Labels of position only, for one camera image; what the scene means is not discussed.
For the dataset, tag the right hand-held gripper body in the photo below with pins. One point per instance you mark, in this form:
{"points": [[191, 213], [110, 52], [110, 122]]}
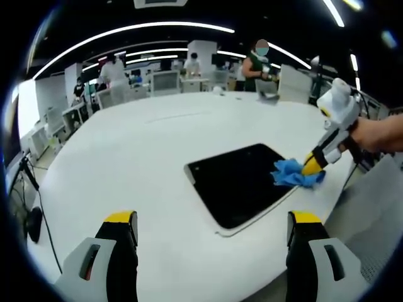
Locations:
{"points": [[340, 104]]}

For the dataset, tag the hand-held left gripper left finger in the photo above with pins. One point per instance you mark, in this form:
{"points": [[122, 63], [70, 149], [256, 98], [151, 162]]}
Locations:
{"points": [[105, 270]]}

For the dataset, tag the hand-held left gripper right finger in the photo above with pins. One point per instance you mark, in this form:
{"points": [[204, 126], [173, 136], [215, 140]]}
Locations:
{"points": [[310, 270]]}

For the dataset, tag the blue cleaning cloth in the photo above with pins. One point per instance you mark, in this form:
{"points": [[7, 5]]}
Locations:
{"points": [[289, 176]]}

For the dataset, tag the black tablet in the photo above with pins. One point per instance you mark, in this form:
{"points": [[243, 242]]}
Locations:
{"points": [[236, 179]]}

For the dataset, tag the grey crumpled cloth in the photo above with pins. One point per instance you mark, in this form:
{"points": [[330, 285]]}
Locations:
{"points": [[267, 96]]}

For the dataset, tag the person's right hand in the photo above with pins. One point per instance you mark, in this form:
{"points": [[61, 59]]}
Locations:
{"points": [[373, 133]]}

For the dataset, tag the white standing panel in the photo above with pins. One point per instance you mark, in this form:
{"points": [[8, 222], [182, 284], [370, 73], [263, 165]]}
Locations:
{"points": [[294, 85]]}

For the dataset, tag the grey mesh chair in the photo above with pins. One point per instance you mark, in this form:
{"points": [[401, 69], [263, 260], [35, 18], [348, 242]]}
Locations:
{"points": [[371, 226]]}

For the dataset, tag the black floor object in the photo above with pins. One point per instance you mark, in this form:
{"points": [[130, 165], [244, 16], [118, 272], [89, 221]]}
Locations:
{"points": [[33, 225]]}

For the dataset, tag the ceiling light strip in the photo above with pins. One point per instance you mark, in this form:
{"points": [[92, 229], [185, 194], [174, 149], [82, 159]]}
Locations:
{"points": [[333, 12]]}

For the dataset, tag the black tripod stand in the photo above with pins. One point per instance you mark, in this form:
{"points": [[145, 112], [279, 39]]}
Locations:
{"points": [[31, 174]]}

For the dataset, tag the small white ball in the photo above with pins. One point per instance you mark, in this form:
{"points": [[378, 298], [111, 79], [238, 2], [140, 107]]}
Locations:
{"points": [[218, 90]]}

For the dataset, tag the ceiling air vent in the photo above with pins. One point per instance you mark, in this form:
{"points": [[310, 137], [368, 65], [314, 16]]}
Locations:
{"points": [[160, 2]]}

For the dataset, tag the long curved ceiling light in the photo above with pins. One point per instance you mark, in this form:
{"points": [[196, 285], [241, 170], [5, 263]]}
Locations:
{"points": [[132, 28]]}

